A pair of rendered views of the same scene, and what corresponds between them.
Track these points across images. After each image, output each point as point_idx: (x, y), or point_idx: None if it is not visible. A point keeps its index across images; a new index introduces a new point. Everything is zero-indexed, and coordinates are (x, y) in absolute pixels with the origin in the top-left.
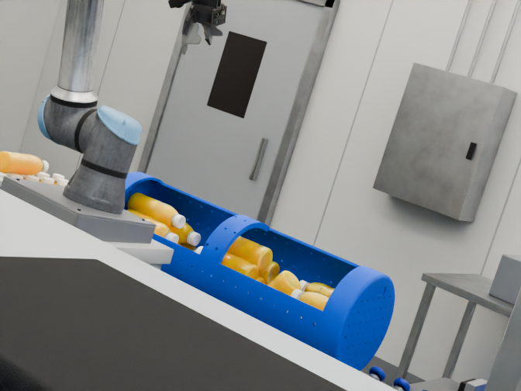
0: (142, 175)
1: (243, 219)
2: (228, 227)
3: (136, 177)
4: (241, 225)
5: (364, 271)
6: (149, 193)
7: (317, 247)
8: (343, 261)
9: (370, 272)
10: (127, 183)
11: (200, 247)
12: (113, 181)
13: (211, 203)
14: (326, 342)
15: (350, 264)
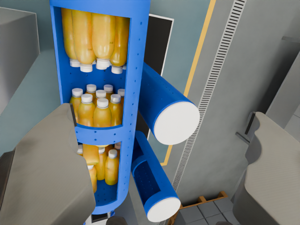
0: (98, 3)
1: (97, 137)
2: (78, 134)
3: (87, 1)
4: (86, 141)
5: (96, 210)
6: None
7: (119, 172)
8: (117, 185)
9: (97, 211)
10: (71, 1)
11: (85, 98)
12: None
13: (126, 85)
14: None
15: (117, 189)
